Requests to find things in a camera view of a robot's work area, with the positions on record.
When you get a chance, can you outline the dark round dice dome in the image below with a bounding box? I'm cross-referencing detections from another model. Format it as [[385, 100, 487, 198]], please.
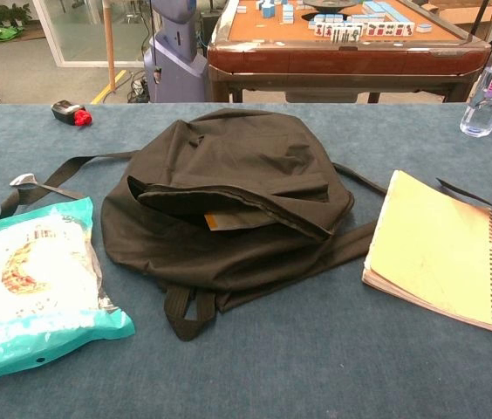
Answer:
[[301, 0, 359, 12]]

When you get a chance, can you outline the clear plastic water bottle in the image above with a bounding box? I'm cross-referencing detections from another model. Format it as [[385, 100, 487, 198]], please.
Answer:
[[459, 33, 492, 139]]

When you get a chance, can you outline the spiral notebook kraft cover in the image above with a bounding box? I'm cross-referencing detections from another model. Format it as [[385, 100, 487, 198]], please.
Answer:
[[361, 168, 492, 333]]

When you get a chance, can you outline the black fabric backpack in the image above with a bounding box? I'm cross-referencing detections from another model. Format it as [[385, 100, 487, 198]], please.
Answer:
[[0, 107, 492, 342]]

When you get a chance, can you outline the brown mahjong table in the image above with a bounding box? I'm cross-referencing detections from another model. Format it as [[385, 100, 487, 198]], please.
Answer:
[[206, 0, 492, 105]]

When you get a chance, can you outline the white book orange spine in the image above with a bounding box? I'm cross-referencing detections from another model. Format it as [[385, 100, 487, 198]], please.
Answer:
[[204, 212, 274, 233]]

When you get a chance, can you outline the cardboard box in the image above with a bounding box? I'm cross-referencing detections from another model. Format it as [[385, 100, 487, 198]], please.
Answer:
[[420, 0, 492, 25]]

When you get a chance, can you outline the wooden pole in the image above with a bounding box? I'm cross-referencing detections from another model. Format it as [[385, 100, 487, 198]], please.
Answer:
[[102, 0, 119, 93]]

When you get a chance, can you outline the blue grey robot stand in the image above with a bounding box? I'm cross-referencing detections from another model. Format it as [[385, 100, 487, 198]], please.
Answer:
[[143, 0, 210, 104]]

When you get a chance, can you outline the black tripod stand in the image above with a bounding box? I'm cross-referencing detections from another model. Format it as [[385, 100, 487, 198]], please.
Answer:
[[474, 0, 492, 34]]

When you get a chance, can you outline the black device red button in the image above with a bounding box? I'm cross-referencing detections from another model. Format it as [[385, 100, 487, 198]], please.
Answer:
[[51, 99, 93, 128]]

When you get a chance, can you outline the teal snack food package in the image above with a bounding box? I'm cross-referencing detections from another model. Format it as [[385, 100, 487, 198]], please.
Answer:
[[0, 196, 137, 396]]

